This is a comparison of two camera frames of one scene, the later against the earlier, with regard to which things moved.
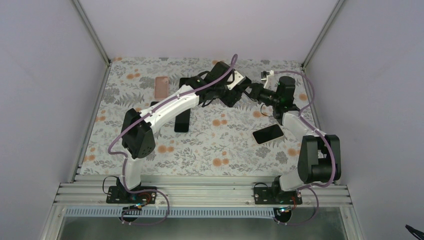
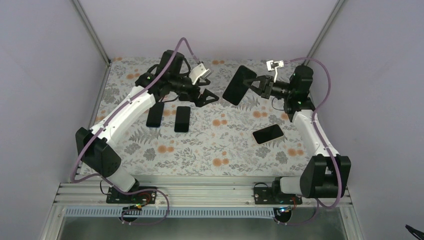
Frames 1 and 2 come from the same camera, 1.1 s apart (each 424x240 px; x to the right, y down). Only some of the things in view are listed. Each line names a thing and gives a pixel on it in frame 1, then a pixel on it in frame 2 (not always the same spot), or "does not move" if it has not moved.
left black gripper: [230, 100] -> [200, 102]
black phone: [182, 121] does not move
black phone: [268, 134] does not move
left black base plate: [114, 197] does not move
